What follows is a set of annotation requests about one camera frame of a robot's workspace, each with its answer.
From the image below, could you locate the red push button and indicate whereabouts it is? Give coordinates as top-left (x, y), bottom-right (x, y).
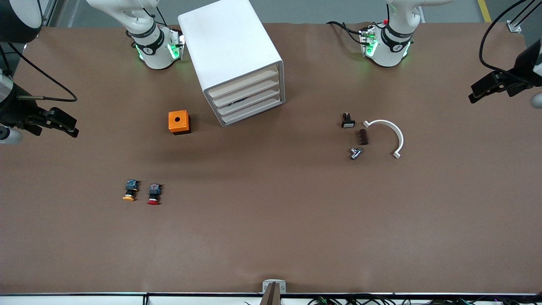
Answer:
top-left (147, 183), bottom-right (163, 206)

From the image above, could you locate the yellow push button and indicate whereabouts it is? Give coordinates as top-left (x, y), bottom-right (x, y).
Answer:
top-left (122, 180), bottom-right (141, 201)

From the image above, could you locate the white curved plastic arc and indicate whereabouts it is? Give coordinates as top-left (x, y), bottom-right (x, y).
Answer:
top-left (363, 119), bottom-right (404, 159)

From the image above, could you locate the orange box with hole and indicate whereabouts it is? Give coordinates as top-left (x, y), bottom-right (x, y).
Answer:
top-left (168, 110), bottom-right (191, 136)

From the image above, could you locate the brown table cover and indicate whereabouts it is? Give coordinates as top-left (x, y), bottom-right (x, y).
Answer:
top-left (0, 22), bottom-right (542, 295)

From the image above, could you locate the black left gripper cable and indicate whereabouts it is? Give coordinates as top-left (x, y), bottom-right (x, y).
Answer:
top-left (479, 0), bottom-right (529, 78)

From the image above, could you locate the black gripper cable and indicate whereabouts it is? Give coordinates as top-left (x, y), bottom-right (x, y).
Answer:
top-left (0, 42), bottom-right (78, 103)
top-left (479, 0), bottom-right (529, 78)

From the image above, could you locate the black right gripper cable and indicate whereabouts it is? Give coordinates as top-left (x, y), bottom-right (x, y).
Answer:
top-left (0, 42), bottom-right (78, 103)

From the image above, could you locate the aluminium frame profile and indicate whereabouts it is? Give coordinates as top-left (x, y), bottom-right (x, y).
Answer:
top-left (506, 0), bottom-right (542, 33)
top-left (41, 0), bottom-right (58, 27)

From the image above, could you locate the black base cable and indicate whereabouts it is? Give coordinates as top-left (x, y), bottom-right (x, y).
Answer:
top-left (326, 21), bottom-right (365, 45)
top-left (142, 4), bottom-right (169, 27)

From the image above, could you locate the white table edge rail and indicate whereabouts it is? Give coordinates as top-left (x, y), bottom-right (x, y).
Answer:
top-left (0, 292), bottom-right (542, 305)

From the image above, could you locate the cable bundle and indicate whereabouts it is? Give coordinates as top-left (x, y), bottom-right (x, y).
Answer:
top-left (307, 296), bottom-right (504, 305)

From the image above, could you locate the grey metal bracket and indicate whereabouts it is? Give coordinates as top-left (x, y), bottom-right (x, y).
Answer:
top-left (262, 279), bottom-right (287, 294)

